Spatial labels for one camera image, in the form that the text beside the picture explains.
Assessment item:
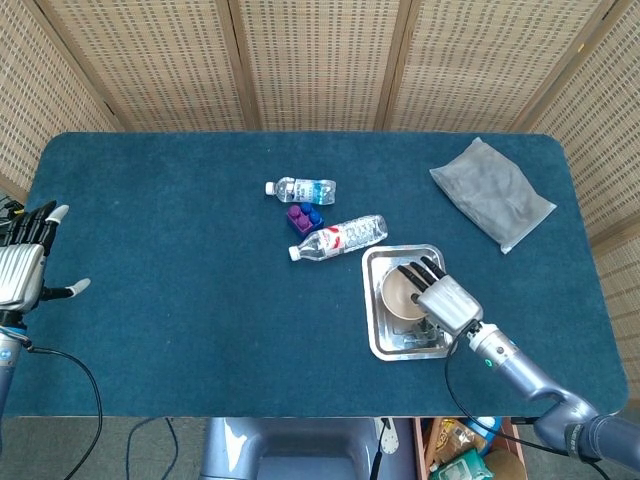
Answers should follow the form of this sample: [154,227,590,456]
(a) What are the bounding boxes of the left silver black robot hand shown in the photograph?
[0,199,92,316]

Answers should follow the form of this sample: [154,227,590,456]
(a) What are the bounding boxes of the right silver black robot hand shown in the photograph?
[397,255,485,337]

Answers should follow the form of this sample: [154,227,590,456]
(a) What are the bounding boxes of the white bowl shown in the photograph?
[382,266,431,321]

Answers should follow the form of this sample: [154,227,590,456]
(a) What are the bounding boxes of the silver metal tray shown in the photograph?
[361,243,459,361]

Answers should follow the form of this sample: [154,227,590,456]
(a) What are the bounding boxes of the grey plastic bag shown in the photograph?
[429,136,558,255]

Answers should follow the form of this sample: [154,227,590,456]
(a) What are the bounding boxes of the large red-label water bottle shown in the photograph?
[287,214,389,262]

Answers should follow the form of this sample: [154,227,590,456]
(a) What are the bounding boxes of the blue plastic bottle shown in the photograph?
[467,416,504,442]

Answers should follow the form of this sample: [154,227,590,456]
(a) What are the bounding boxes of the yellow snack bag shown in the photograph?
[432,418,489,466]

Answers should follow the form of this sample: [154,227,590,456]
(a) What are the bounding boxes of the pink storage box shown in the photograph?
[412,417,526,480]

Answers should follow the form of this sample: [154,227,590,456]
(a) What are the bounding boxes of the blue toy brick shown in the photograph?
[299,202,327,231]

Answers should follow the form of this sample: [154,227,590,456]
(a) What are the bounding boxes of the green wet wipes pack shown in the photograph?
[428,448,489,480]

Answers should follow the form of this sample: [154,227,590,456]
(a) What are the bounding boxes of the purple toy brick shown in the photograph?
[285,203,317,238]

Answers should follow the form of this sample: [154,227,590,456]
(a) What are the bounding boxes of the small blue-label water bottle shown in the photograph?
[264,176,337,206]

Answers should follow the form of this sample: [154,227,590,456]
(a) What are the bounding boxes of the blue felt table cover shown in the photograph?
[0,131,631,419]

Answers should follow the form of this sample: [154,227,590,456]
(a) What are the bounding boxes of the woven bamboo folding screen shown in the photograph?
[0,0,640,286]

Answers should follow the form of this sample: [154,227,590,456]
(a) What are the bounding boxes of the yellow black cable bundle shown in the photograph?
[0,192,25,221]

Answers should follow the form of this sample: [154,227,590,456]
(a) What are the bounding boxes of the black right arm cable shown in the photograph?
[443,327,609,480]

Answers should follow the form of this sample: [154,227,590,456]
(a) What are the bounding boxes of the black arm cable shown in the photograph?
[22,344,105,480]
[443,327,609,480]

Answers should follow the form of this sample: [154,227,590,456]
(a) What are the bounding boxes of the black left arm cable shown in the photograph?
[22,344,105,480]

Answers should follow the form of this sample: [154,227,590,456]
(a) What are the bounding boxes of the white perforated bracket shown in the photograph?
[378,418,400,457]

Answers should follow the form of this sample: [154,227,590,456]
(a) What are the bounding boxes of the blue floor cable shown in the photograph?
[125,417,180,480]

